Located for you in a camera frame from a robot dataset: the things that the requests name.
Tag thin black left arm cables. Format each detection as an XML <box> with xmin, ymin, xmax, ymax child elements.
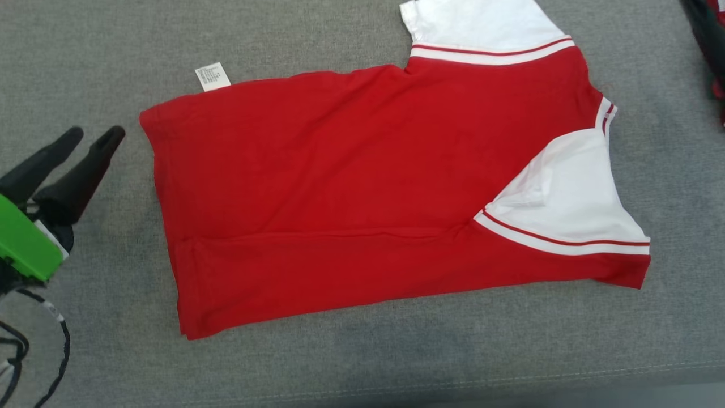
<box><xmin>0</xmin><ymin>288</ymin><xmax>71</xmax><ymax>408</ymax></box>

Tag red shirt with white sleeves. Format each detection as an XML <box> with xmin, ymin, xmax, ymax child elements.
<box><xmin>139</xmin><ymin>0</ymin><xmax>652</xmax><ymax>341</ymax></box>

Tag grey fabric sofa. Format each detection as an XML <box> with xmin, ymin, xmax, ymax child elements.
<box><xmin>0</xmin><ymin>0</ymin><xmax>725</xmax><ymax>408</ymax></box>

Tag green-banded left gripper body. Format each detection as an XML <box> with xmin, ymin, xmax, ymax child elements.
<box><xmin>0</xmin><ymin>194</ymin><xmax>74</xmax><ymax>295</ymax></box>

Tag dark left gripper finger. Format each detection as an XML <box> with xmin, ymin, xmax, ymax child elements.
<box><xmin>33</xmin><ymin>126</ymin><xmax>127</xmax><ymax>226</ymax></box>
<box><xmin>0</xmin><ymin>126</ymin><xmax>84</xmax><ymax>208</ymax></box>

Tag red shorts with white stripes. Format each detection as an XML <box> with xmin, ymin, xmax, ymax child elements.
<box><xmin>680</xmin><ymin>0</ymin><xmax>725</xmax><ymax>128</ymax></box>

